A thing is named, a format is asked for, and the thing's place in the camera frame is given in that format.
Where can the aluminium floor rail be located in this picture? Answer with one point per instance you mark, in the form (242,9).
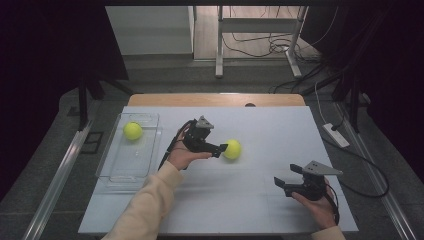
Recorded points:
(388,201)
(63,170)

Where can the tennis ball with dark mark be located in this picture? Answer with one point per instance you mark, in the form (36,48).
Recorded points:
(132,130)

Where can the white board sheet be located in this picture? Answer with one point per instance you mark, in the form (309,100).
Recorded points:
(253,203)

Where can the clear plastic tray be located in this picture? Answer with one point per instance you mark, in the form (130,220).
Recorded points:
(133,160)

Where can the white power strip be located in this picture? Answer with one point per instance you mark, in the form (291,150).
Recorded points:
(336,136)

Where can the dark curtain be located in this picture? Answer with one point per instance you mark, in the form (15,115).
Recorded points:
(393,66)
(36,66)

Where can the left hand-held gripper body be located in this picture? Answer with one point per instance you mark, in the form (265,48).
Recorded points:
(196,138)

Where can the white cabinet panel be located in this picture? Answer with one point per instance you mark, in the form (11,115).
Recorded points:
(150,30)

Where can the plain yellow tennis ball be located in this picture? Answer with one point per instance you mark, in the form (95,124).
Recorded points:
(233,149)

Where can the white metal stand frame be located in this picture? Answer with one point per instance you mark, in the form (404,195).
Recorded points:
(219,43)

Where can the person's left hand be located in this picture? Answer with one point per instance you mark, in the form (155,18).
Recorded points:
(181,158)

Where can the black square floor frame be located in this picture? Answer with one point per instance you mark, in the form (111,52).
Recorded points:
(92,142)

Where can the black metal stand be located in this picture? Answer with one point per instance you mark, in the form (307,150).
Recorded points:
(354,103)
(82,103)

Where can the person's right hand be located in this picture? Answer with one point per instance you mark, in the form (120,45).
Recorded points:
(320,211)

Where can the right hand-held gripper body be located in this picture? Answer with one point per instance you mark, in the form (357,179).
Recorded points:
(310,190)

